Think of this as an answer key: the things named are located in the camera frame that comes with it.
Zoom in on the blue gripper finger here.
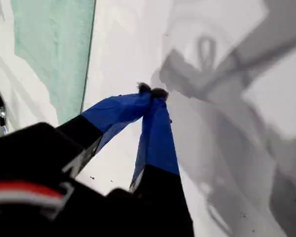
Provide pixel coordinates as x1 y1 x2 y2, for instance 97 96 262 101
129 88 195 237
55 82 153 179

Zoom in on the pale green T-shirt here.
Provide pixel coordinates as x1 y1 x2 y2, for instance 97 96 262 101
11 0 97 126

